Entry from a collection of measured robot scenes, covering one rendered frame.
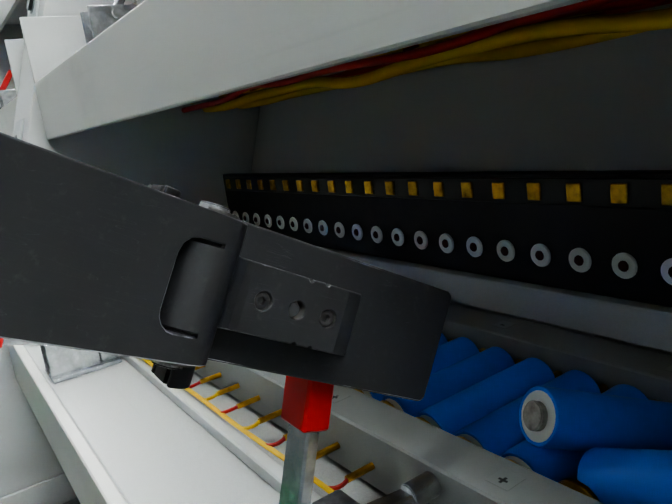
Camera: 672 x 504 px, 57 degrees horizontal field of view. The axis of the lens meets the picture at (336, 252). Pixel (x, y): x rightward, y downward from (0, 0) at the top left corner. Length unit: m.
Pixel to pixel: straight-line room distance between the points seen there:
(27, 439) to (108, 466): 0.31
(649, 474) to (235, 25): 0.18
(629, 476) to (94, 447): 0.22
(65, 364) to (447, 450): 0.26
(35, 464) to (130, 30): 0.40
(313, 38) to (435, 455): 0.13
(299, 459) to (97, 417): 0.19
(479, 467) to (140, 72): 0.22
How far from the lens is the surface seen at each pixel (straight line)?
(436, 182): 0.34
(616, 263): 0.28
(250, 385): 0.30
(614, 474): 0.20
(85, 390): 0.38
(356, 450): 0.23
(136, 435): 0.31
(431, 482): 0.20
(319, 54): 0.18
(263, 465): 0.25
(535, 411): 0.20
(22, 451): 0.61
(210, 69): 0.24
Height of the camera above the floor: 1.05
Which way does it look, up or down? 2 degrees down
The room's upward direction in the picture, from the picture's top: 8 degrees clockwise
